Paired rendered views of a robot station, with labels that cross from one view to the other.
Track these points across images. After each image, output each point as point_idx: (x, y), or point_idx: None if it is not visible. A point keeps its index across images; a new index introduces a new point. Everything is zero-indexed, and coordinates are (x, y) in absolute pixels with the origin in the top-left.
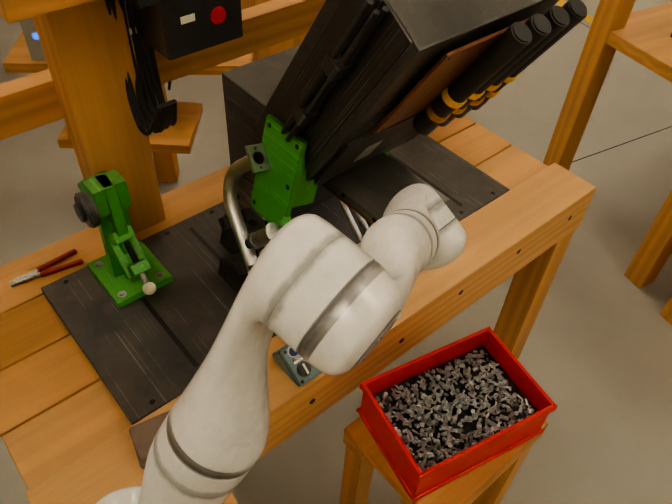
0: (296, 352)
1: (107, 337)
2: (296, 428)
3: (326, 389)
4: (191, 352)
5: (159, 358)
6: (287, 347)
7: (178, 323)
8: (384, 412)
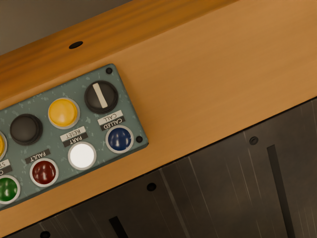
0: (113, 135)
1: None
2: (103, 16)
3: (42, 61)
4: (269, 171)
5: (314, 168)
6: (131, 149)
7: (268, 223)
8: None
